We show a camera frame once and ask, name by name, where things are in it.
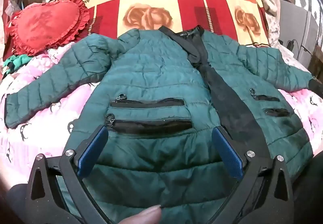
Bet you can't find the black charger cable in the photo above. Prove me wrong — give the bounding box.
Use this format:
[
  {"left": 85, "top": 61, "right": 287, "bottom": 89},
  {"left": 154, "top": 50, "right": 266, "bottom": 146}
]
[{"left": 286, "top": 39, "right": 312, "bottom": 53}]

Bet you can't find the green quilted puffer jacket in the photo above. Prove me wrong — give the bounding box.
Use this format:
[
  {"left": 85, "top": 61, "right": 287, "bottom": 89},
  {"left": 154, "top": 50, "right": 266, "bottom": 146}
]
[{"left": 4, "top": 25, "right": 323, "bottom": 224}]

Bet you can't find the green cloth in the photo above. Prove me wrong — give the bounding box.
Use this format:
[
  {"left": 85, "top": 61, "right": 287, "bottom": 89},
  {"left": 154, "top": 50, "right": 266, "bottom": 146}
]
[{"left": 2, "top": 54, "right": 30, "bottom": 74}]

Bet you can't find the pink penguin print blanket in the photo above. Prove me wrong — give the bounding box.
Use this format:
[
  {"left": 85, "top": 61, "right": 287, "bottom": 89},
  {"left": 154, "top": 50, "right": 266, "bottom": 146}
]
[{"left": 0, "top": 44, "right": 323, "bottom": 189}]

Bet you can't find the grey cabinet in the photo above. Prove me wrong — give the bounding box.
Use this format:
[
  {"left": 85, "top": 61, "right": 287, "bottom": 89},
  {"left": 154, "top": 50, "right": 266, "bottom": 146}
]
[{"left": 279, "top": 0, "right": 320, "bottom": 69}]

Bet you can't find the person's left hand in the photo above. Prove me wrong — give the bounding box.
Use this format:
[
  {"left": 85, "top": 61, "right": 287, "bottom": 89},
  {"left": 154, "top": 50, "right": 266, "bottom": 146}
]
[{"left": 118, "top": 204, "right": 162, "bottom": 224}]

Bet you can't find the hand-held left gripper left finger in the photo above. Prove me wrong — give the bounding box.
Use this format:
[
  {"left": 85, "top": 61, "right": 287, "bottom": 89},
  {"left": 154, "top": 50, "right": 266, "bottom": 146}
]
[{"left": 25, "top": 124, "right": 113, "bottom": 224}]

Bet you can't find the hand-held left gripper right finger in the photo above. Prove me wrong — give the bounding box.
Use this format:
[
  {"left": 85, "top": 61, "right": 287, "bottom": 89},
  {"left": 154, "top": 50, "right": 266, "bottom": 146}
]
[{"left": 211, "top": 126, "right": 295, "bottom": 224}]

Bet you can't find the red heart-shaped ruffled pillow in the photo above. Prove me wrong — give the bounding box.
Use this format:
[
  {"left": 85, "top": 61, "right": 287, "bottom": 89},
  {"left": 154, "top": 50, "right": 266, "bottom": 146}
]
[{"left": 7, "top": 0, "right": 91, "bottom": 56}]

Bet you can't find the brown wooden furniture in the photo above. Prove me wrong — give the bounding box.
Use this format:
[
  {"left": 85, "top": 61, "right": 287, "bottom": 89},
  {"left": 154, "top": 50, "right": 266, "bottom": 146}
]
[{"left": 307, "top": 46, "right": 323, "bottom": 75}]

